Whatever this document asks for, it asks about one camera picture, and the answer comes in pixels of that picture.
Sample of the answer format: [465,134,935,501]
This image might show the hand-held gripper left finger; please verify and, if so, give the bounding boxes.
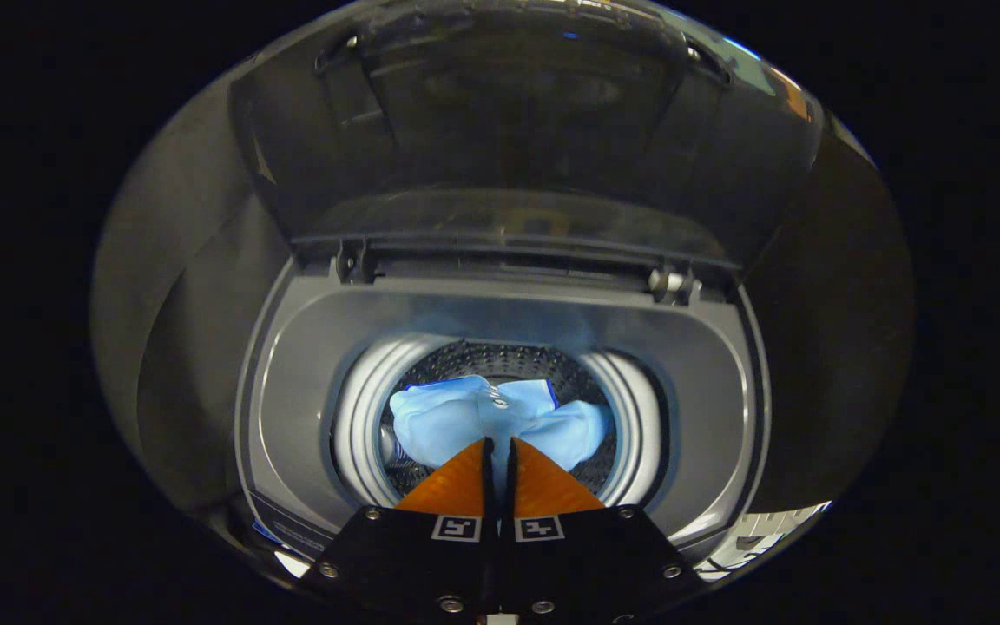
[292,437,501,622]

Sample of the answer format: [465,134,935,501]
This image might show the dark washing machine lid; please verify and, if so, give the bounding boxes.
[231,0,826,274]

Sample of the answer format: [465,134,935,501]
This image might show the light blue polo shirt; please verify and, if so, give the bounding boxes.
[389,375,614,474]

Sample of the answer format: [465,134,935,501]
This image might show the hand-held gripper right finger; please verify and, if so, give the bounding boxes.
[500,437,709,622]

